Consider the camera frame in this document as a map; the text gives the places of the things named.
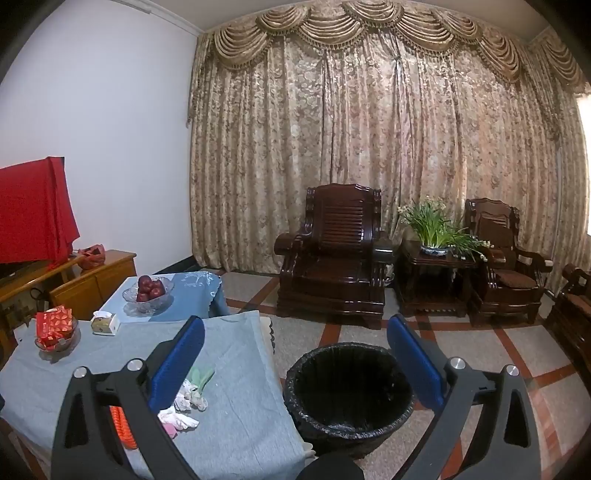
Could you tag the potted green plant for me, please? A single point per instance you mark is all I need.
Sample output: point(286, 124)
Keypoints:
point(426, 222)

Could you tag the red apples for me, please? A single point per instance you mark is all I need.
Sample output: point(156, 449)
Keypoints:
point(149, 289)

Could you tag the blue patterned table cloth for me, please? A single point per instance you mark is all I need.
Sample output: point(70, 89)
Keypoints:
point(197, 293)

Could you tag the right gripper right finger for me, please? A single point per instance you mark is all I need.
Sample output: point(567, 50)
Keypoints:
point(505, 444)

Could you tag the pink paper scrap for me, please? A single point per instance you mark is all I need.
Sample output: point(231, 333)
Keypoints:
point(170, 430)

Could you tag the dark wooden armchair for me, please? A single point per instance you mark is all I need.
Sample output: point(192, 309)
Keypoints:
point(336, 264)
point(509, 280)

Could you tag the beige floral curtain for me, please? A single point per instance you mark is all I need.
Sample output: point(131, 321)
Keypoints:
point(414, 101)

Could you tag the white tissue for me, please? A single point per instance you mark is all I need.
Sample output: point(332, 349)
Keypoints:
point(181, 421)

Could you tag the wooden cabinet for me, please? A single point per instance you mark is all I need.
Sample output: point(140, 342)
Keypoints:
point(36, 287)

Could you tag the glass candy dish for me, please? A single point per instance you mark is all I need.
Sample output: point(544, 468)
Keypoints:
point(61, 348)

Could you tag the red cloth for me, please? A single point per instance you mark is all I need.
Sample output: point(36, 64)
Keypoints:
point(37, 220)

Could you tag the orange foam net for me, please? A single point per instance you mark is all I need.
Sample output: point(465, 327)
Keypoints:
point(122, 428)

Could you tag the black lined trash bin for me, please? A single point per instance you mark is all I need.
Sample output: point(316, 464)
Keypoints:
point(347, 398)

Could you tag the red candy packet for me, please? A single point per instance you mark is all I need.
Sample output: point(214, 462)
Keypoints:
point(53, 324)

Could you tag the red ornament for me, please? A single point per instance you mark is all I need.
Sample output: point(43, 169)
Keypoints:
point(92, 257)

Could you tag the dark wooden side table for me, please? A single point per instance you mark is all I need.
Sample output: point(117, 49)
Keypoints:
point(436, 285)

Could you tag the glass fruit bowl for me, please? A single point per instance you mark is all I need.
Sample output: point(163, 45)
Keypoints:
point(151, 307)

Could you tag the knotted green glove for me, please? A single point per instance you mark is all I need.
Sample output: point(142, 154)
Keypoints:
point(191, 392)

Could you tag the tissue box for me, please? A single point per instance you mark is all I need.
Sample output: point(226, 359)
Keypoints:
point(104, 323)

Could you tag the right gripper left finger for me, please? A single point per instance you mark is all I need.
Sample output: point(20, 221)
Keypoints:
point(86, 445)

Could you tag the grey table cloth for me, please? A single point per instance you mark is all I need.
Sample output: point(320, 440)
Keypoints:
point(245, 432)

